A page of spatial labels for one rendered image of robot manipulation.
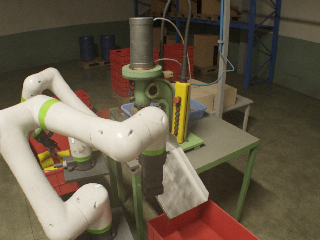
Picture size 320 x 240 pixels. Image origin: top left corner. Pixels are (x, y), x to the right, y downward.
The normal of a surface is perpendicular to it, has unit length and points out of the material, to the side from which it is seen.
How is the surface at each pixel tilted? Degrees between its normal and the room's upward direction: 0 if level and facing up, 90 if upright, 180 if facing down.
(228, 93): 90
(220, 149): 0
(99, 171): 0
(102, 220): 90
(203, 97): 90
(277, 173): 0
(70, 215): 33
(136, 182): 90
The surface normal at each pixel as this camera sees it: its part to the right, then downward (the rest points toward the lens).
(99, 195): 0.29, -0.78
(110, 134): -0.50, -0.40
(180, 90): -0.57, 0.27
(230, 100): 0.50, 0.37
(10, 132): 0.65, -0.16
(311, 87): -0.84, 0.23
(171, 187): 0.26, -0.60
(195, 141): 0.00, -0.90
